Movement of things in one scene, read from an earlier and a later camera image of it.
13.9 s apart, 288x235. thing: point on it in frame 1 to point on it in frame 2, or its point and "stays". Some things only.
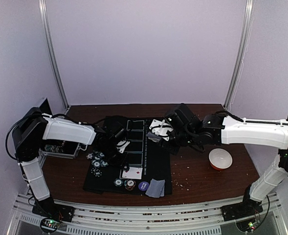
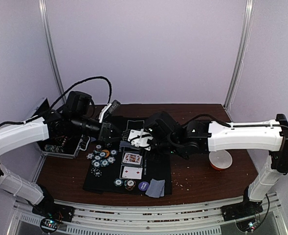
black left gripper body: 111,149 to 78,122
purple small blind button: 143,186 stays
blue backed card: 162,191 to 154,188
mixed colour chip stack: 129,184 stays
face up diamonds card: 133,173 stays
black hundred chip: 96,172 stays
